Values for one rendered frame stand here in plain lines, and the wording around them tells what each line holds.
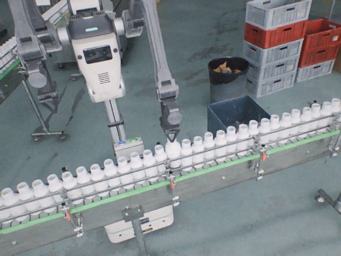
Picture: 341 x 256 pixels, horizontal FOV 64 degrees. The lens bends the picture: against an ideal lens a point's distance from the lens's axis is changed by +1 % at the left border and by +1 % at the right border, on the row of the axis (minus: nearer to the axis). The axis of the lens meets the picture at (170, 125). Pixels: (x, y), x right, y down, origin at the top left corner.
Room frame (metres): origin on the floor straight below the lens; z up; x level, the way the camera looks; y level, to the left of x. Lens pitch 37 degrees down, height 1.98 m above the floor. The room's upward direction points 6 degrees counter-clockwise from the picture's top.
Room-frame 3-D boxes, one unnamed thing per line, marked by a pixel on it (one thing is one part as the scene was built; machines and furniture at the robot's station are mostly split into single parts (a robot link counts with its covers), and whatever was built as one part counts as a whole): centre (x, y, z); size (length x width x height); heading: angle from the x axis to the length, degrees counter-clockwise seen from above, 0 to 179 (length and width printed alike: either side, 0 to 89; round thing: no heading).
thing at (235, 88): (2.75, -0.71, 0.32); 0.45 x 0.45 x 0.64
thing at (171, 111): (0.89, -0.01, 1.40); 0.12 x 0.09 x 0.12; 14
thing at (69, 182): (0.80, 0.45, 1.08); 0.06 x 0.06 x 0.17
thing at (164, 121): (0.93, 0.00, 1.31); 0.10 x 0.07 x 0.07; 14
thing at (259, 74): (3.27, -1.38, 0.33); 0.61 x 0.41 x 0.22; 110
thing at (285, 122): (1.06, -0.57, 1.08); 0.06 x 0.06 x 0.17
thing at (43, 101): (0.94, 0.46, 1.44); 0.07 x 0.07 x 0.09; 14
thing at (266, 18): (3.27, -1.38, 1.00); 0.61 x 0.41 x 0.22; 111
